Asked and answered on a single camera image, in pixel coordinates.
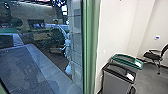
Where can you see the green framed glass door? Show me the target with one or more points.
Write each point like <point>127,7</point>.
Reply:
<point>89,46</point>

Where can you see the grey indoor trash bin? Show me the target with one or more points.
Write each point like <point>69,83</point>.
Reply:
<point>116,80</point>

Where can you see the black office chair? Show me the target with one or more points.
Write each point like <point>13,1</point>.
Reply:
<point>156,55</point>

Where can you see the small blue wall plate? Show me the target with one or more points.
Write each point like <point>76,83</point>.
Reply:
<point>157,37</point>

